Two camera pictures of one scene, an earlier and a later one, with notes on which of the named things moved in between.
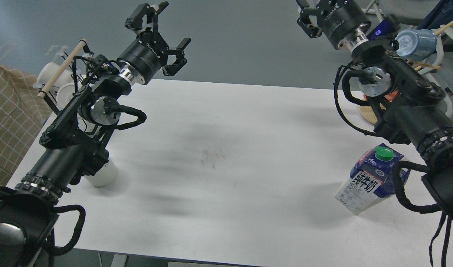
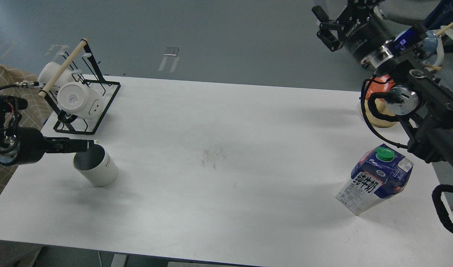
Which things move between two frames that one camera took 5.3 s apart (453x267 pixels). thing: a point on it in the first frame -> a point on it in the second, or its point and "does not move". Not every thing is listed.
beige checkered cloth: (19, 104) does not move
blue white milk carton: (372, 178) does not move
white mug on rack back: (48, 70) does not move
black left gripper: (142, 57) -> (28, 145)
